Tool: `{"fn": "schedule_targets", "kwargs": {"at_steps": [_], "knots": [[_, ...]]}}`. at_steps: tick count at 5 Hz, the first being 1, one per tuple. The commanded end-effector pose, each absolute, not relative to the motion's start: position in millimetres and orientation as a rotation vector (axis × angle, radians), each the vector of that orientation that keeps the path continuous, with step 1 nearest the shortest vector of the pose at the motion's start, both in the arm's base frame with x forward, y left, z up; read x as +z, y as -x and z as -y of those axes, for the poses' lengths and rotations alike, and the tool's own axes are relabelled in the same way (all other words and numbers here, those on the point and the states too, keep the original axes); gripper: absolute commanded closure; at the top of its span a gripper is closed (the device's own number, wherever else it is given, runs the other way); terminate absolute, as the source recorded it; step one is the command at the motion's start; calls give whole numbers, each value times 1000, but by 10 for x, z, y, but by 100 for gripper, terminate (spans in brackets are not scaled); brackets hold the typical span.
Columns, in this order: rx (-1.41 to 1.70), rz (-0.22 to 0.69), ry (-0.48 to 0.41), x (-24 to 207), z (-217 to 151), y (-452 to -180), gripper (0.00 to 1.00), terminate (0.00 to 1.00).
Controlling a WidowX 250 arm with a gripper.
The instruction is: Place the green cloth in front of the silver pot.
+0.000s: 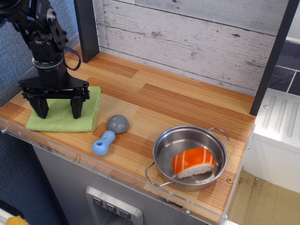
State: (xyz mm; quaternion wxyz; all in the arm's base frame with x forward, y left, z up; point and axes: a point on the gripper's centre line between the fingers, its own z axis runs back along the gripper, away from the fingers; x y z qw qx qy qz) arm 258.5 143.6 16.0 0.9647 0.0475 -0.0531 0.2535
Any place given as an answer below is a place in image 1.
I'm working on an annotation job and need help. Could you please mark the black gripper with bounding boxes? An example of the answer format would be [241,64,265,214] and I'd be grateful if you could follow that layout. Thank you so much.
[18,60,90,119]

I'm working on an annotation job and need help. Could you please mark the green cloth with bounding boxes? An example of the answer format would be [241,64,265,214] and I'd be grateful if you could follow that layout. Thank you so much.
[25,86,101,132]

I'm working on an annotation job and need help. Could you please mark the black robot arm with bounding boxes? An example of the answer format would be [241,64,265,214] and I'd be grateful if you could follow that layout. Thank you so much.
[0,0,90,119]

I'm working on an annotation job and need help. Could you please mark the silver metal pot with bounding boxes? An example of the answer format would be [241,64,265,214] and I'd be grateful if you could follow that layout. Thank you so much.
[153,125,230,192]

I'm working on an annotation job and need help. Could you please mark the blue grey toy scoop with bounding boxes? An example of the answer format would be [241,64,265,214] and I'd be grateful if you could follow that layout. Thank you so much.
[92,115,129,156]

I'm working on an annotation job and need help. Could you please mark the grey button control panel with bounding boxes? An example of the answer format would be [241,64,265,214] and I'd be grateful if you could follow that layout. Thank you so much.
[85,186,144,225]

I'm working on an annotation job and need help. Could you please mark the yellow black object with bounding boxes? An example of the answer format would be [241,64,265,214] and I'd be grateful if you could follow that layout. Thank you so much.
[5,216,29,225]

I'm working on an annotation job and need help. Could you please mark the salmon sushi toy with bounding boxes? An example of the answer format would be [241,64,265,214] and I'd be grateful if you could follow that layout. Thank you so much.
[171,147,217,179]

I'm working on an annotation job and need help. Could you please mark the white ridged sink drainer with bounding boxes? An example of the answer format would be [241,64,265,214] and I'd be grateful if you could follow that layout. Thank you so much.
[254,88,300,148]

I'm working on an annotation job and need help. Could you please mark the dark left upright post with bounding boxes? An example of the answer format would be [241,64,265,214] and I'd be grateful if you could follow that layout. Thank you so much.
[74,0,99,63]

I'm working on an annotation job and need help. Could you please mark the dark upright post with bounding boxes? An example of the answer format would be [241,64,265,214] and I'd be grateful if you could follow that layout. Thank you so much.
[249,0,300,116]
[74,0,99,63]

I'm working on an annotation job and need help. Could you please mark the dark right upright post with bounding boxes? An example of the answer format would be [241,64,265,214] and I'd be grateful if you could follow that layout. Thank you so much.
[249,0,300,116]

